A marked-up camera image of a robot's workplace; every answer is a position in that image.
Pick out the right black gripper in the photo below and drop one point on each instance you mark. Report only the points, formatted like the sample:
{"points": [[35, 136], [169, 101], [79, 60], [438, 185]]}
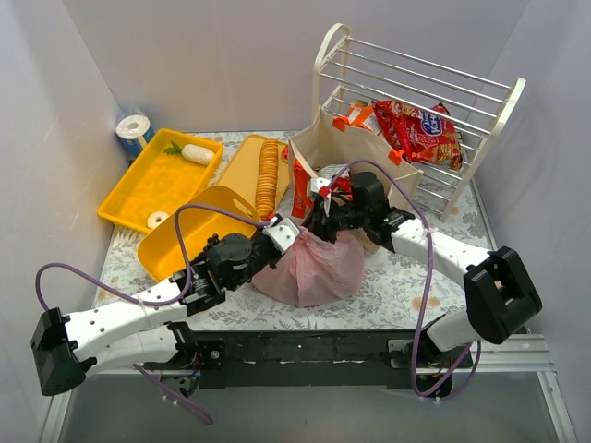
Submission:
{"points": [[326, 223]]}

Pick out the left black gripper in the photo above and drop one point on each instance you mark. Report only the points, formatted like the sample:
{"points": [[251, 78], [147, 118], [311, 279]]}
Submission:
{"points": [[266, 249]]}

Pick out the white red chips bag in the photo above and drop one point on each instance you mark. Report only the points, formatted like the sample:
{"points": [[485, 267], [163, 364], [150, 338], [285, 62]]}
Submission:
{"points": [[342, 181]]}

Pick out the pink plastic grocery bag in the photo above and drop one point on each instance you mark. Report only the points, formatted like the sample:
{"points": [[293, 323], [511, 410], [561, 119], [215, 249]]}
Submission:
{"points": [[313, 272]]}

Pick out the beige paper grocery bag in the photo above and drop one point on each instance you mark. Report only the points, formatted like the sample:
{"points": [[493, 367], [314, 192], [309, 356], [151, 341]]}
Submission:
{"points": [[325, 143]]}

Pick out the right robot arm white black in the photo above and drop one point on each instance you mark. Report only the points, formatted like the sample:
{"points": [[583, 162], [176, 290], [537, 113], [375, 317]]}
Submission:
{"points": [[500, 296]]}

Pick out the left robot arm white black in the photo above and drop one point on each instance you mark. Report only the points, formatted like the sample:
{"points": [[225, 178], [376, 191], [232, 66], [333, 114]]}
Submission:
{"points": [[66, 347]]}

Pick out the black grape bunch toy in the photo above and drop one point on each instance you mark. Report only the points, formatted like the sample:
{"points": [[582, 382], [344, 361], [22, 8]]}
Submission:
{"points": [[211, 242]]}

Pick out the row of round crackers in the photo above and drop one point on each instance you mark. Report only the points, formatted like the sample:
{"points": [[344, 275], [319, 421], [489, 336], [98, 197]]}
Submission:
{"points": [[266, 188]]}

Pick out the yellow flat tray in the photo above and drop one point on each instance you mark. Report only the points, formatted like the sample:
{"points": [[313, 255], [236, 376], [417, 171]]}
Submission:
{"points": [[241, 172]]}

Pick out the yellow deep bin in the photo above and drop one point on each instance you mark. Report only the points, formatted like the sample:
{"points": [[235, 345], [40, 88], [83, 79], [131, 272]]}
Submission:
{"points": [[159, 252]]}

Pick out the orange snack packet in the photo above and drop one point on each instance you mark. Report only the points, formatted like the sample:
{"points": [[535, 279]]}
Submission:
{"points": [[359, 115]]}

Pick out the red snack bag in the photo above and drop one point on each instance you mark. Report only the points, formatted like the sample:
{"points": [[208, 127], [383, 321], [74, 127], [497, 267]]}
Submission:
{"points": [[415, 135]]}

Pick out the white radish toy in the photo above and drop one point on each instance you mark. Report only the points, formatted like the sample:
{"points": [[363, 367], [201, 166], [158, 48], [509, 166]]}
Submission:
{"points": [[191, 153]]}

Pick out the yellow rectangular tray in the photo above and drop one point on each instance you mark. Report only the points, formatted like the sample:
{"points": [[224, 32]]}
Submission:
{"points": [[159, 180]]}

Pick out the cream metal shelf rack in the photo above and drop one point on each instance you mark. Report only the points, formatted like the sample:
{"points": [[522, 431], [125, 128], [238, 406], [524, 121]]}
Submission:
{"points": [[347, 69]]}

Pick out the tissue roll blue pack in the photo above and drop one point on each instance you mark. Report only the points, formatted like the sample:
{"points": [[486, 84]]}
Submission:
{"points": [[134, 131]]}

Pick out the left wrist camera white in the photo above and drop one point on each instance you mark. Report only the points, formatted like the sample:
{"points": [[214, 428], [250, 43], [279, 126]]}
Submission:
{"points": [[283, 232]]}

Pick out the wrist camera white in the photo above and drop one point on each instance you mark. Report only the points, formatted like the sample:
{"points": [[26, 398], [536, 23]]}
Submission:
{"points": [[320, 193], [283, 232]]}

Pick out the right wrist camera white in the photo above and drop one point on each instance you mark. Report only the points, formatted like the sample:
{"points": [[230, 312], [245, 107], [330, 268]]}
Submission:
{"points": [[320, 193]]}

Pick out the white ring slice toy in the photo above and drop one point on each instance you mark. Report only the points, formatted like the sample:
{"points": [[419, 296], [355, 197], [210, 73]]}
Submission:
{"points": [[156, 218]]}

